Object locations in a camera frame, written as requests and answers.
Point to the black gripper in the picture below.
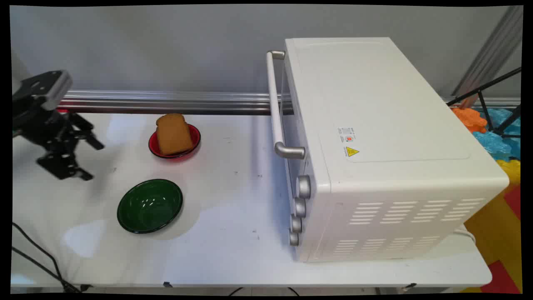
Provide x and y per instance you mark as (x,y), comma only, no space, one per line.
(39,125)

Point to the red foam mat piece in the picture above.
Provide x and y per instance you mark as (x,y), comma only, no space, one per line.
(62,111)

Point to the dark green bowl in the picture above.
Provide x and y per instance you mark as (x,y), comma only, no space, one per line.
(150,206)

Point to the brown bread slice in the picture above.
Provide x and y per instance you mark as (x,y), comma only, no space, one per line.
(173,135)

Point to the red bowl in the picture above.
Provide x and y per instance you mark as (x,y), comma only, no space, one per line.
(193,143)

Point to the silver oven knob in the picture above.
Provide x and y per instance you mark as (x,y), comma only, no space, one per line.
(296,224)
(300,207)
(294,238)
(304,186)

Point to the oven warning label sticker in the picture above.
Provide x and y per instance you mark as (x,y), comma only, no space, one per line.
(349,141)

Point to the white toaster oven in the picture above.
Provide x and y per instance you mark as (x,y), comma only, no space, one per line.
(387,146)

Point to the orange foam mat piece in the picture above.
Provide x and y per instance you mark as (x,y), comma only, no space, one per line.
(470,118)

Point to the black tripod stand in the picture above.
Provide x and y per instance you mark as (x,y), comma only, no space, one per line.
(485,104)

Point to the blue foam mat piece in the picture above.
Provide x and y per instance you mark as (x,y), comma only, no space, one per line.
(497,139)

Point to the yellow foam mat piece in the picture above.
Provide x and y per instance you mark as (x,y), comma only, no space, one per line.
(511,171)

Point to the silver black wrist camera box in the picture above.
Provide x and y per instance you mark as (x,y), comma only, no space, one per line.
(46,87)

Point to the aluminium frame rail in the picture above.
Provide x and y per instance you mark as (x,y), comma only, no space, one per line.
(166,102)

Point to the aluminium frame post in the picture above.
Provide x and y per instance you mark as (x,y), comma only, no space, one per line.
(487,58)

